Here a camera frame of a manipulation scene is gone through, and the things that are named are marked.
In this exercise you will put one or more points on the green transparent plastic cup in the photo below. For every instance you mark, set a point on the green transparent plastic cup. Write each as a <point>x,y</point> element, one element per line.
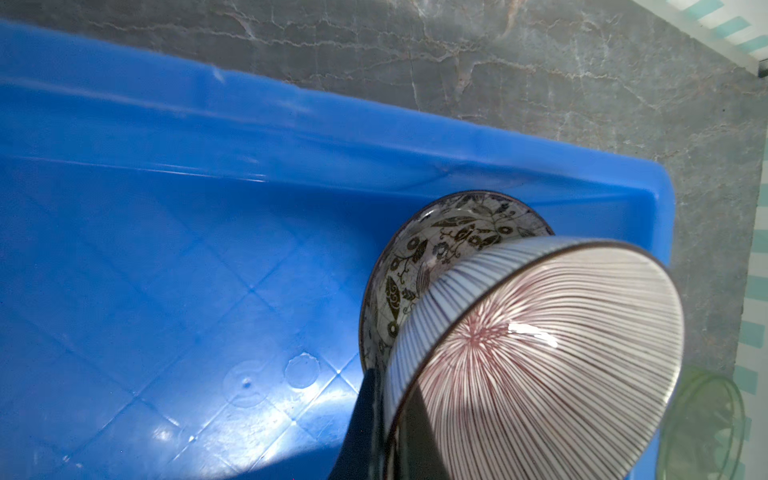
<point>703,431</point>

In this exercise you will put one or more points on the blue plastic bin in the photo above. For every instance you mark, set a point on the blue plastic bin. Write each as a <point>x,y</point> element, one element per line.
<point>184,253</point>

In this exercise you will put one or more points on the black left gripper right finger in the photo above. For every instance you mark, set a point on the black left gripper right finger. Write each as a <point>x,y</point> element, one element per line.
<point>417,454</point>

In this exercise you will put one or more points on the black floral pattern bowl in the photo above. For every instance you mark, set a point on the black floral pattern bowl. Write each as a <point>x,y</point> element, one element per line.
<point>444,232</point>

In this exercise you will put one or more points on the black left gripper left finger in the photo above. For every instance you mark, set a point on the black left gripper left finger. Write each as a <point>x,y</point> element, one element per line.
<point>359,457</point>

